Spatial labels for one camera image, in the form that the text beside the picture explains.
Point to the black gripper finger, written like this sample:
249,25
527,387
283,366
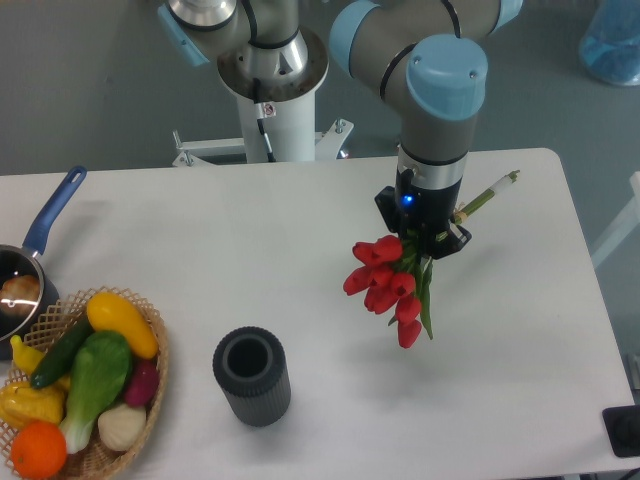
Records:
449,242
385,202

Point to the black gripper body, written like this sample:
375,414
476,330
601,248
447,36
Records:
421,211

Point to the red tulip bouquet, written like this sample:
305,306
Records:
396,274

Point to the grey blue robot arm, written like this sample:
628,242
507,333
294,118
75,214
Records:
421,58

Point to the dark grey ribbed vase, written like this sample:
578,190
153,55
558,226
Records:
250,367

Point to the blue transparent container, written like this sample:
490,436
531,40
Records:
609,49

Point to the black device at table edge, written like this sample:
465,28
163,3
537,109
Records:
622,426

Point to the yellow squash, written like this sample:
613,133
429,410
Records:
107,311

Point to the purple red radish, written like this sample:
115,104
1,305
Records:
143,384

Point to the green bok choy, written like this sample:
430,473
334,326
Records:
99,372

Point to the white garlic bulb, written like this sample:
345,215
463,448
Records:
120,426

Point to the green cucumber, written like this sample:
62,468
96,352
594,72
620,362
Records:
58,361

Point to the brown bread roll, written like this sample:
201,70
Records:
19,296

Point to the yellow banana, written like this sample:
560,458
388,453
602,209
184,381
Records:
25,357

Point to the woven wicker basket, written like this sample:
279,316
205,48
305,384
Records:
97,461

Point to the yellow bell pepper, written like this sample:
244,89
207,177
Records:
21,404

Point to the orange fruit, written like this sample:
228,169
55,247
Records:
38,451

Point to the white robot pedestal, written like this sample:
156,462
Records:
275,94

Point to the white frame at right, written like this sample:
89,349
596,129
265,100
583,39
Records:
619,228

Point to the blue handled saucepan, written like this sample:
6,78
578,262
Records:
25,260

